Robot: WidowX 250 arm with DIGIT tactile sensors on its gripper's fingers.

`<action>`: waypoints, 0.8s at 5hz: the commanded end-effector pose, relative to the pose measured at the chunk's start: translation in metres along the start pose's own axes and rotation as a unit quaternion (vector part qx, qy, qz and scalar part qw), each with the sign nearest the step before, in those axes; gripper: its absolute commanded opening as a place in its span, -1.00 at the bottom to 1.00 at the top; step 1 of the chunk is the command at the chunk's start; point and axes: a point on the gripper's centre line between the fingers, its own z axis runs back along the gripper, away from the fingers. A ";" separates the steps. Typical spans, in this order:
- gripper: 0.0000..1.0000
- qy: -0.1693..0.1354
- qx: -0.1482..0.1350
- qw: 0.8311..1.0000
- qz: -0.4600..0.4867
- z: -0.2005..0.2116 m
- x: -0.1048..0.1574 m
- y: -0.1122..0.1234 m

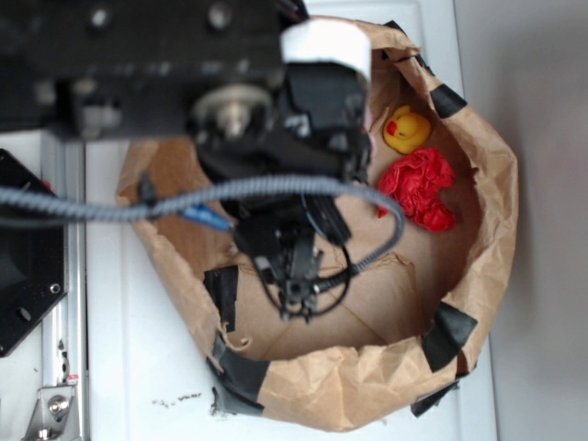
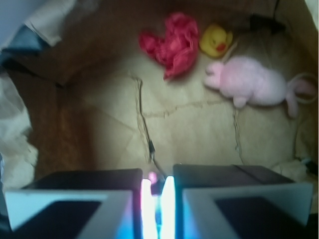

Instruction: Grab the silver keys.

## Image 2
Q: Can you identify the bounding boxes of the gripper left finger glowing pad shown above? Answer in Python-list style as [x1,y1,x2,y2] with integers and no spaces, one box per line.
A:
[4,168,143,239]

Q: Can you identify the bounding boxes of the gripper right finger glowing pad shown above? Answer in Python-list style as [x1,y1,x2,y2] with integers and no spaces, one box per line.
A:
[161,164,313,239]

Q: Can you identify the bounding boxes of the silver keys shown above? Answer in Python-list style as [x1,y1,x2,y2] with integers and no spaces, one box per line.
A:
[148,172,163,235]

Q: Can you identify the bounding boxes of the brown paper bag tray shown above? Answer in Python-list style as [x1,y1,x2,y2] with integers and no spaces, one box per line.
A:
[0,0,319,189]

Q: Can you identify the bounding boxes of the pink plush toy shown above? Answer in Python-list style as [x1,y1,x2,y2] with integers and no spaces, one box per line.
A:
[204,55,318,118]

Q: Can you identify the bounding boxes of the red crumpled paper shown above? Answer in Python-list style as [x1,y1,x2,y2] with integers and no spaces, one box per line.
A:
[138,12,200,81]

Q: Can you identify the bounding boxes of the yellow rubber duck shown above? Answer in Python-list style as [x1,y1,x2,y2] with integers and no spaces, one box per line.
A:
[199,23,233,58]

